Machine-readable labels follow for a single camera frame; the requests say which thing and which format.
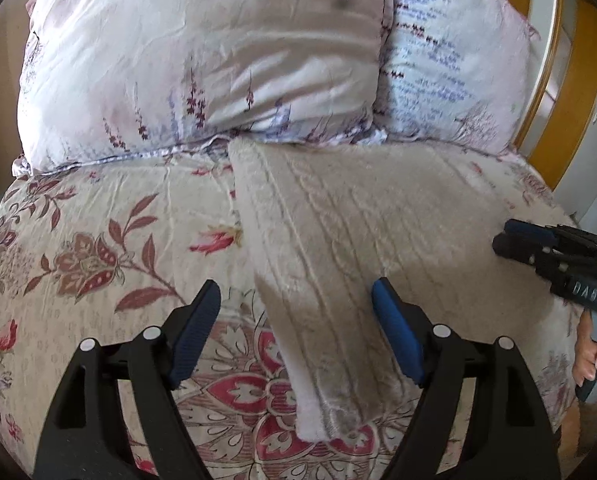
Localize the floral bed sheet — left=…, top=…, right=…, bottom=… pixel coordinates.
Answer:
left=0, top=140, right=587, bottom=480

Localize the person's right hand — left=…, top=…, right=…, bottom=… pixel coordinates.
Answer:
left=573, top=310, right=597, bottom=387

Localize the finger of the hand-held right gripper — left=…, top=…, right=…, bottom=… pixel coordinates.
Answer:
left=493, top=234, right=559, bottom=281
left=503, top=219, right=597, bottom=253

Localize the yellow wooden headboard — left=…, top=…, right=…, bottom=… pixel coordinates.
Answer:
left=493, top=0, right=597, bottom=216

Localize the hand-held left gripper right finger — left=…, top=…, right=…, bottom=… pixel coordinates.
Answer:
left=371, top=277, right=562, bottom=480

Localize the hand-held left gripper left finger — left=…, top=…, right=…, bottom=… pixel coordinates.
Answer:
left=33, top=280, right=222, bottom=480

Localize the pink floral pillow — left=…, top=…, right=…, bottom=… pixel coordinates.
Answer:
left=12, top=0, right=394, bottom=178

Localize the white blue-printed pillow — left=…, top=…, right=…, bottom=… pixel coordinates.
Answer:
left=373, top=0, right=542, bottom=156

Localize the beige fluffy knit garment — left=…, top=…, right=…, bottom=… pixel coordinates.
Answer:
left=228, top=139, right=582, bottom=441

